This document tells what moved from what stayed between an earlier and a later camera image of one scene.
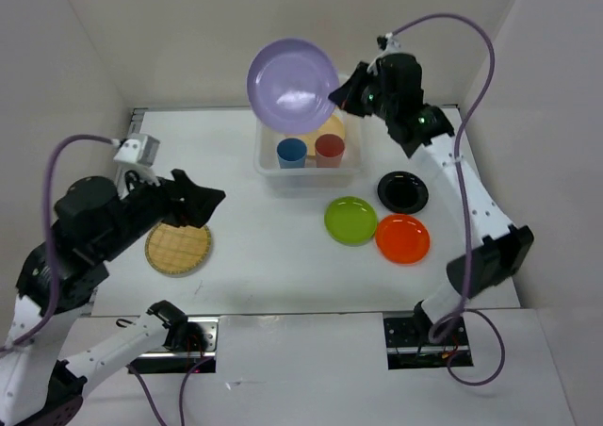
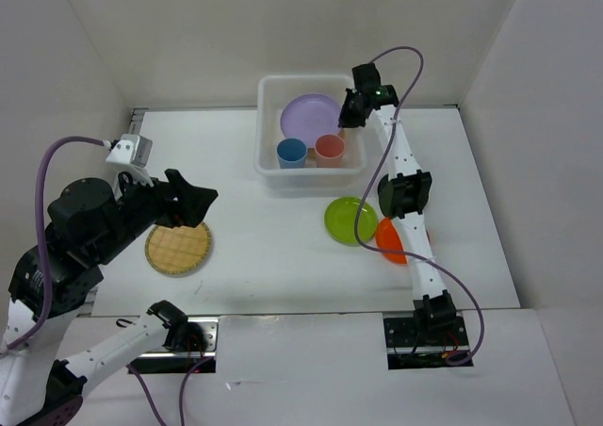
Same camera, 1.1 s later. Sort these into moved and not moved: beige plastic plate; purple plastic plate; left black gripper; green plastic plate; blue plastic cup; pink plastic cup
Moved: beige plastic plate; purple plastic plate
Not moved: pink plastic cup; blue plastic cup; green plastic plate; left black gripper
